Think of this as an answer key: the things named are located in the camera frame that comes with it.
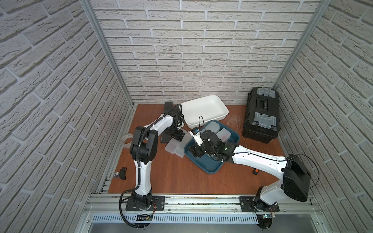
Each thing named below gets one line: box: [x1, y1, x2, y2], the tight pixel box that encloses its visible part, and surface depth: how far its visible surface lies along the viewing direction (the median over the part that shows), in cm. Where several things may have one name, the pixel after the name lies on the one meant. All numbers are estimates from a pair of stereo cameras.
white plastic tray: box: [181, 95, 230, 129], surface depth 119 cm
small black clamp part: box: [114, 166, 127, 181], surface depth 84 cm
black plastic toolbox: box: [241, 86, 282, 144], surface depth 93 cm
